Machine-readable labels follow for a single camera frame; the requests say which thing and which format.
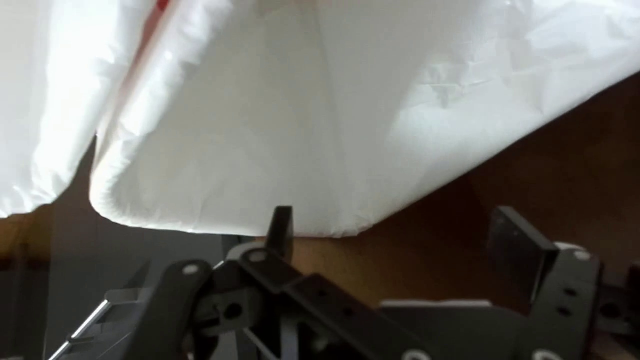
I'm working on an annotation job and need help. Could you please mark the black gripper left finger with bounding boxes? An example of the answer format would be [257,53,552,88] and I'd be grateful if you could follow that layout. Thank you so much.
[149,205,428,360]

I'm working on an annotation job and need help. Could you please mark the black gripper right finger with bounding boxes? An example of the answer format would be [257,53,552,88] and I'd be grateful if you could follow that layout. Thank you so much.
[488,205,602,360]

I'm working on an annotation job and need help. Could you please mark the front white lined waste bin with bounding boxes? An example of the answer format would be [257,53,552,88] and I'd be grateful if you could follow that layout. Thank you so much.
[91,0,640,235]

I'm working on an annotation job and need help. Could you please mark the white lined waste bin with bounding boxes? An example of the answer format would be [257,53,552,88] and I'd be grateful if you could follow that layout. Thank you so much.
[91,0,640,235]
[0,0,157,217]

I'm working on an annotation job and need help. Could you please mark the rear white lined waste bin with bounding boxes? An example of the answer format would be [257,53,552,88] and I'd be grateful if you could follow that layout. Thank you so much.
[0,0,157,217]

